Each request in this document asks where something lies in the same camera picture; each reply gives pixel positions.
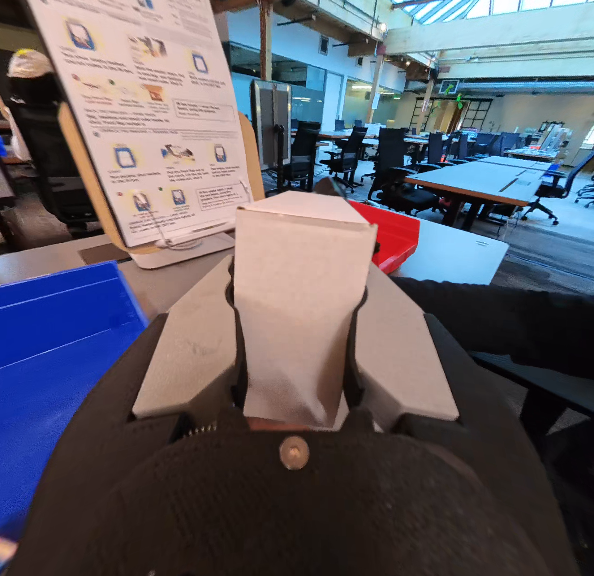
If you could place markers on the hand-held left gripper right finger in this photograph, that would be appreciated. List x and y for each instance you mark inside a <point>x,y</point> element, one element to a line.
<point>403,353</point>

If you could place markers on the wooden ceiling post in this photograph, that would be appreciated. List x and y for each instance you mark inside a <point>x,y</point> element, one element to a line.
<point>265,37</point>

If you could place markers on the blue plastic bin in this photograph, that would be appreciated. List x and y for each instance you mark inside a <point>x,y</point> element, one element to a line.
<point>55,353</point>

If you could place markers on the white domed cap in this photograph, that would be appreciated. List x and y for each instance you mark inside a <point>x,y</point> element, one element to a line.
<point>28,63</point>

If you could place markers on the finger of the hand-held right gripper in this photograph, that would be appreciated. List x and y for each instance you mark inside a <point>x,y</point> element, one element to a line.
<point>330,187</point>

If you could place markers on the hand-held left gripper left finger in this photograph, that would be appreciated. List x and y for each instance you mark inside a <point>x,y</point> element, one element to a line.
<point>185,353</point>

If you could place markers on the printed instruction sheet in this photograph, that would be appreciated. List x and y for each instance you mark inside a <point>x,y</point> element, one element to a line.
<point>139,98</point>

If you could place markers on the grey cabinet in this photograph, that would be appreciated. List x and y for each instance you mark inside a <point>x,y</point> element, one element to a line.
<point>274,121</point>

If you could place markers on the wooden-edged table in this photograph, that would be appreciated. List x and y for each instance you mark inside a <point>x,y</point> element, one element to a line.
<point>487,181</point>

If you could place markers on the white cardboard box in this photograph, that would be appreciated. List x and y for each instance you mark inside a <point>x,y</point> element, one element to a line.
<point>297,283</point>

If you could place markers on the red plastic bin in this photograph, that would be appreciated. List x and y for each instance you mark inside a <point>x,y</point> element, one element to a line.
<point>394,237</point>

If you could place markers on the row of black chairs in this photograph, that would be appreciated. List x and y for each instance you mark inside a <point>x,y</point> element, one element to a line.
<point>394,167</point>

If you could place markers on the person's right forearm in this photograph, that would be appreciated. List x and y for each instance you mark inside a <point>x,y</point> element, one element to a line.
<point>510,325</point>

